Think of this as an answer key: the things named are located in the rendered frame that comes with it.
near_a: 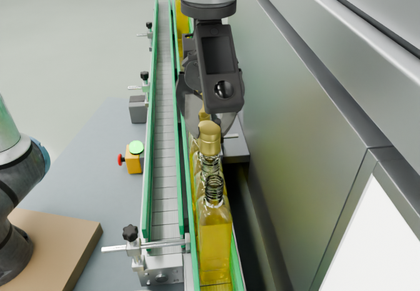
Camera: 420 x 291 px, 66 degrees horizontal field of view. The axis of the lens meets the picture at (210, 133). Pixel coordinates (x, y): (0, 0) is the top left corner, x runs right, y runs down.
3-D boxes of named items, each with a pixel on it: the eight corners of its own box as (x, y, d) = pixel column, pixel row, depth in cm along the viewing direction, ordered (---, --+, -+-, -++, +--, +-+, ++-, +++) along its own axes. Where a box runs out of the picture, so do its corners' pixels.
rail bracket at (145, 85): (152, 109, 111) (148, 75, 103) (131, 110, 111) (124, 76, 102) (153, 103, 115) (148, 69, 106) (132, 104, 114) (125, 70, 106)
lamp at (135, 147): (143, 154, 101) (142, 147, 99) (129, 155, 101) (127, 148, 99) (144, 145, 105) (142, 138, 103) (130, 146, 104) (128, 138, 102)
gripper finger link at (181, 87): (202, 112, 50) (211, 61, 45) (204, 118, 49) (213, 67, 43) (172, 110, 49) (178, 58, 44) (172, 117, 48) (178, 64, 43)
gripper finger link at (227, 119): (234, 116, 57) (228, 70, 51) (240, 137, 52) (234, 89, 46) (217, 119, 57) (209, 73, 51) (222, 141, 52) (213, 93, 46)
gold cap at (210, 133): (221, 155, 52) (222, 135, 49) (200, 157, 52) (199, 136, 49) (219, 142, 55) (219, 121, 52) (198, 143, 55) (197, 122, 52)
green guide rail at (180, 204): (185, 247, 69) (183, 225, 64) (180, 248, 69) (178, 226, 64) (170, 1, 205) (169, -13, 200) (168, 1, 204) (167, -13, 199)
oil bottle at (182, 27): (189, 38, 159) (186, -23, 141) (177, 39, 158) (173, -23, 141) (188, 34, 163) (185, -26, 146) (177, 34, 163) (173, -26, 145)
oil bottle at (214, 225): (229, 279, 64) (234, 212, 51) (200, 283, 64) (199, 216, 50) (224, 253, 69) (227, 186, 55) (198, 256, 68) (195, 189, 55)
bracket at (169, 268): (184, 285, 70) (183, 268, 66) (140, 290, 69) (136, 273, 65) (184, 269, 73) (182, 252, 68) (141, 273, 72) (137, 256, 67)
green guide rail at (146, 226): (150, 251, 68) (146, 229, 63) (145, 251, 68) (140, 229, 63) (158, 1, 204) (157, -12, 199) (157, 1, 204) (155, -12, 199)
